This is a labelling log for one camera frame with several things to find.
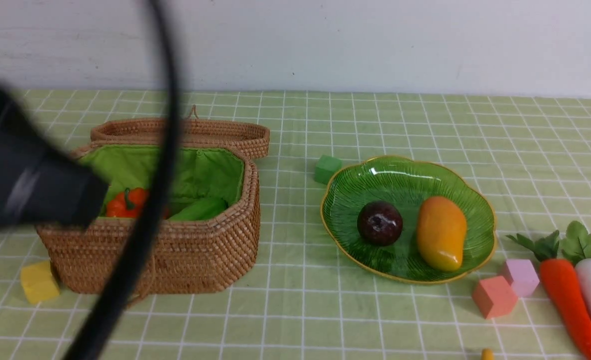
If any woven rattan basket green lining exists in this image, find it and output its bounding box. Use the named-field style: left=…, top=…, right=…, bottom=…
left=35, top=141, right=262, bottom=296

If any dark purple toy plum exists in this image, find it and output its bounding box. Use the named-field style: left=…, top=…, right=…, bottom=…
left=356, top=200, right=404, bottom=247

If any green toy cucumber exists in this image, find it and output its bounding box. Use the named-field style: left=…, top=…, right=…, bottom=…
left=168, top=197, right=229, bottom=222

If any yellow orange toy mango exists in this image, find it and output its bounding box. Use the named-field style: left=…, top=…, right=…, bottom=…
left=416, top=196, right=469, bottom=272

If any orange toy pumpkin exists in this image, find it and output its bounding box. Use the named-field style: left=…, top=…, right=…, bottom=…
left=105, top=187, right=150, bottom=218

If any yellow toy banana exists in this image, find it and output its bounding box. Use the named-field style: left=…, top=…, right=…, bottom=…
left=480, top=348, right=495, bottom=360

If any orange toy carrot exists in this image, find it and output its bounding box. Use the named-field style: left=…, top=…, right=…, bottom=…
left=507, top=230, right=591, bottom=360

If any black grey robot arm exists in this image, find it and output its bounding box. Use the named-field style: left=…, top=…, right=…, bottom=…
left=0, top=87, right=109, bottom=230

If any green foam cube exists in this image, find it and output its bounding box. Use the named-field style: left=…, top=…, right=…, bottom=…
left=313, top=154, right=342, bottom=185

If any woven rattan basket lid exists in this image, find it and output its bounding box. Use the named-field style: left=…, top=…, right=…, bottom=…
left=90, top=105, right=271, bottom=159

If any green glass leaf plate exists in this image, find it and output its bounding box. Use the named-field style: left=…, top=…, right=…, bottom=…
left=320, top=155, right=498, bottom=285

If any salmon foam cube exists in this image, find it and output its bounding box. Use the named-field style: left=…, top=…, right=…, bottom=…
left=472, top=275, right=518, bottom=319

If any pink foam cube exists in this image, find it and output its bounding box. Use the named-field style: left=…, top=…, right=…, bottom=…
left=500, top=259, right=540, bottom=297

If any green checkered tablecloth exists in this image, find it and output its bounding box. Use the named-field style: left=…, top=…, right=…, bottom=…
left=0, top=88, right=591, bottom=360

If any yellow foam cube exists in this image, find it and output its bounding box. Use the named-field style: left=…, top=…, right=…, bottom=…
left=20, top=260, right=60, bottom=305

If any black cable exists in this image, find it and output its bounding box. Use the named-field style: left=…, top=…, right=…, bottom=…
left=63, top=0, right=184, bottom=360

